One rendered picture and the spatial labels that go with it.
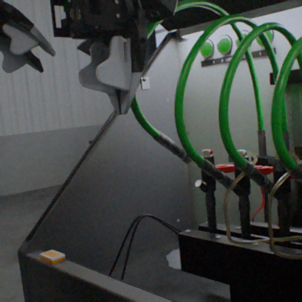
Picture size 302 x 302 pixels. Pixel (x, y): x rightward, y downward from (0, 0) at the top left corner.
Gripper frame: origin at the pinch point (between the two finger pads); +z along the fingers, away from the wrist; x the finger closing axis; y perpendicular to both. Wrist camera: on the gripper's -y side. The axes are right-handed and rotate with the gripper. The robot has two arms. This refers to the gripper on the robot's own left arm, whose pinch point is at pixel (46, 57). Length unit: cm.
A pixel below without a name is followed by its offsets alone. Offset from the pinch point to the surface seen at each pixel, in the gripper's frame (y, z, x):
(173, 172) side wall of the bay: -15, 46, -33
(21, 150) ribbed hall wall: -164, 41, -645
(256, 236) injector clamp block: 5, 49, 9
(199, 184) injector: 1.5, 36.3, 3.3
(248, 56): -29.6, 31.6, 4.6
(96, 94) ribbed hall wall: -337, 86, -639
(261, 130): -20.5, 45.3, 0.5
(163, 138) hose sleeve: 1.3, 23.9, 7.3
